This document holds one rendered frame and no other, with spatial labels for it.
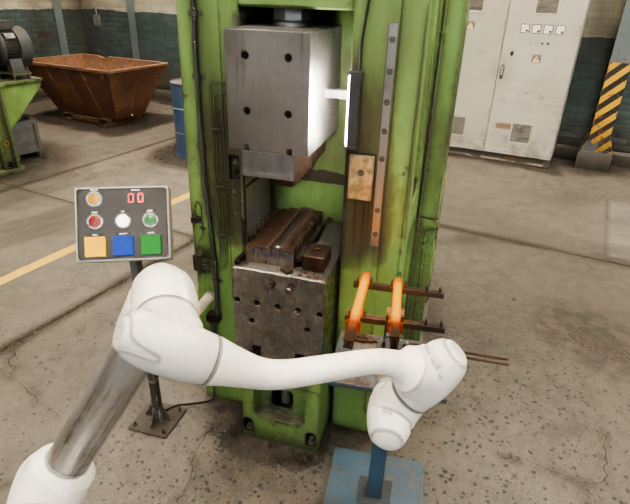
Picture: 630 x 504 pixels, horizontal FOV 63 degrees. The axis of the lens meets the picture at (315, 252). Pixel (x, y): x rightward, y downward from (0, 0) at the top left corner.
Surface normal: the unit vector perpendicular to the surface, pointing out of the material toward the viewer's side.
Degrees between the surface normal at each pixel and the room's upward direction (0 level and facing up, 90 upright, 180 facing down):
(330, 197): 90
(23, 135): 90
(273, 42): 90
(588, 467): 0
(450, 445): 0
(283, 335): 90
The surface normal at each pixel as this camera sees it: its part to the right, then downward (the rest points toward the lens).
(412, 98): -0.28, 0.43
